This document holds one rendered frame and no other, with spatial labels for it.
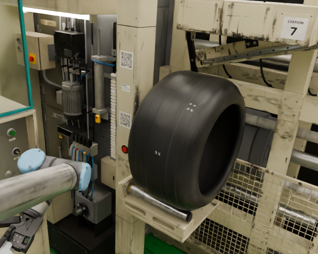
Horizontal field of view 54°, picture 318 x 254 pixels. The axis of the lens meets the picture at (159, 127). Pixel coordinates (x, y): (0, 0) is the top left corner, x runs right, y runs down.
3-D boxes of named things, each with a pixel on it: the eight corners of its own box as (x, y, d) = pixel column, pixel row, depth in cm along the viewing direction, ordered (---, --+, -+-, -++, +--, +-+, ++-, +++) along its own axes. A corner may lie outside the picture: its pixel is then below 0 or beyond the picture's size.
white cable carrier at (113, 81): (110, 160, 168) (110, 73, 149) (116, 156, 171) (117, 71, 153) (116, 163, 165) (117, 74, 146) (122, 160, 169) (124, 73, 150)
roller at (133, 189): (126, 193, 154) (126, 185, 152) (132, 189, 157) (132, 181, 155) (187, 224, 136) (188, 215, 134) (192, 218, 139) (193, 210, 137)
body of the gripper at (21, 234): (23, 251, 97) (43, 215, 105) (-3, 240, 97) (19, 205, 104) (24, 256, 103) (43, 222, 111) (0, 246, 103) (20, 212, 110)
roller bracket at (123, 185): (117, 199, 153) (117, 182, 150) (164, 168, 184) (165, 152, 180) (122, 201, 152) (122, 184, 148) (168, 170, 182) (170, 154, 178)
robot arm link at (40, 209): (24, 191, 106) (25, 201, 114) (16, 204, 103) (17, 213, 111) (49, 202, 107) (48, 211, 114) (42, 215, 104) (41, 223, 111)
